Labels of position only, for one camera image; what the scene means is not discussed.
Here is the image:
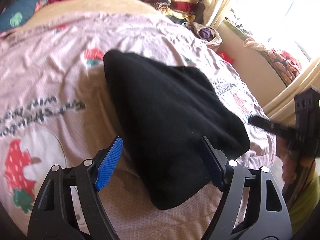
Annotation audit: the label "black garment with orange trim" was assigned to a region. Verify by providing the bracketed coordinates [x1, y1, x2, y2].
[103, 50, 250, 210]

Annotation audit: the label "clothes on window sill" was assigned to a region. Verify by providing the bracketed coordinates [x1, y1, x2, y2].
[224, 8, 302, 87]

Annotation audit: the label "person's right hand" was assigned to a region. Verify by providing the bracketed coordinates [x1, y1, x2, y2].
[275, 137, 313, 185]

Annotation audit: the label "lilac strawberry print duvet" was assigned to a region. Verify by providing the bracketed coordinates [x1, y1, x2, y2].
[1, 12, 276, 239]

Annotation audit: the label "red plastic bag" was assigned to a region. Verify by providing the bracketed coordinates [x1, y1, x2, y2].
[218, 51, 234, 64]

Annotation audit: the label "floral fabric laundry basket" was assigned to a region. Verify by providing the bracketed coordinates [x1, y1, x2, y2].
[182, 22, 222, 52]

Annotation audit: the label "beige fleece blanket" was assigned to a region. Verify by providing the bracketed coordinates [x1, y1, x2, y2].
[17, 0, 159, 31]

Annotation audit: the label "blue floral quilt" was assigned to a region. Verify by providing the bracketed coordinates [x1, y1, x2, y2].
[1, 0, 48, 33]

